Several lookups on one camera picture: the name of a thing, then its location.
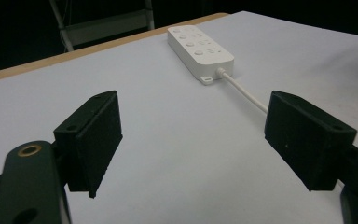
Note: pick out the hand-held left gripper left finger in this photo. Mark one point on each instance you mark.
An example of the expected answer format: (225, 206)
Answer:
(90, 143)

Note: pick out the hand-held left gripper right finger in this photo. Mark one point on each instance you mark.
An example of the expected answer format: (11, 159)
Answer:
(307, 140)

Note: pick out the metal stand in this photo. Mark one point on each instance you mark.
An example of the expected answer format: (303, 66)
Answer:
(102, 26)

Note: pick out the white power strip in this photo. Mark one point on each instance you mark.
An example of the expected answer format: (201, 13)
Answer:
(200, 53)

